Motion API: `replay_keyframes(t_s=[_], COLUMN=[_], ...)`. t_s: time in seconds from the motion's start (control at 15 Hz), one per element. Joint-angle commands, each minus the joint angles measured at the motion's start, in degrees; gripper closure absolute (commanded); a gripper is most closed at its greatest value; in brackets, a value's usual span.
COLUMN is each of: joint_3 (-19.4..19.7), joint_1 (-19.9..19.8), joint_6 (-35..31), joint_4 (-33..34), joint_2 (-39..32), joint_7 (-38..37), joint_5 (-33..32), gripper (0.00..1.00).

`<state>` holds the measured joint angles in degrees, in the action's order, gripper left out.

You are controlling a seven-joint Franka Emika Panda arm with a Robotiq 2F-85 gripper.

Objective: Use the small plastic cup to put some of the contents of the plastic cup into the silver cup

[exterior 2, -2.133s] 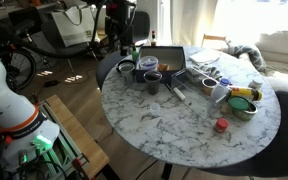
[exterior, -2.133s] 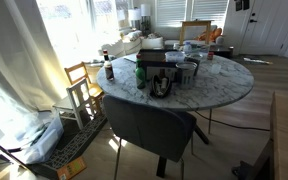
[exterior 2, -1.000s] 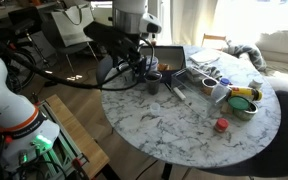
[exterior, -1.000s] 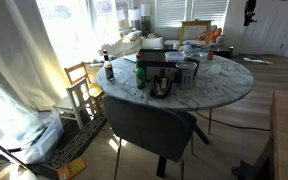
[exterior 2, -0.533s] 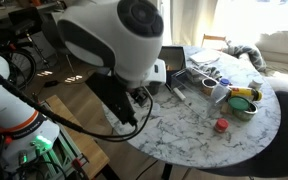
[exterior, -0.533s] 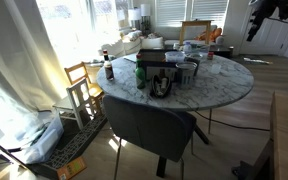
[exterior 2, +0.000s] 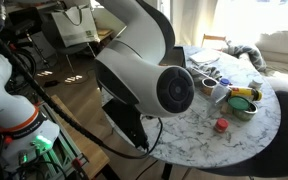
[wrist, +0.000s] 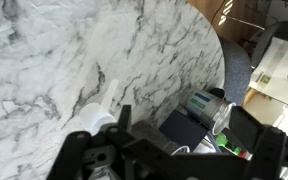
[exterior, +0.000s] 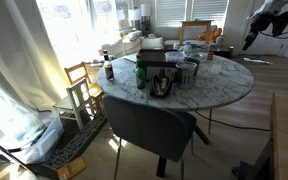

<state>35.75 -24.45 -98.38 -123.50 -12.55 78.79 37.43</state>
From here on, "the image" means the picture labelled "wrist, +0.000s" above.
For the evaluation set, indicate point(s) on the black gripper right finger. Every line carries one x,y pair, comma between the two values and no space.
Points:
267,150

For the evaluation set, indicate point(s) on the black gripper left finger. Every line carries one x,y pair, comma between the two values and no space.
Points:
84,153

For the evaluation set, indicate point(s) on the green bottle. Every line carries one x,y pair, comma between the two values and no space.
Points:
227,143

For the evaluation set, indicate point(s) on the grey tin can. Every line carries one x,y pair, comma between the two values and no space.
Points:
207,108

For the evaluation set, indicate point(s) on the white paper shopping bag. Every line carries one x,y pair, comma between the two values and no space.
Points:
277,73

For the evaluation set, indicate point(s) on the dark blue cardboard box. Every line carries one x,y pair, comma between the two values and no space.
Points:
184,130

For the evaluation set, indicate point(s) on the grey upholstered chair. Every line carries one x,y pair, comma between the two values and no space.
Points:
235,70

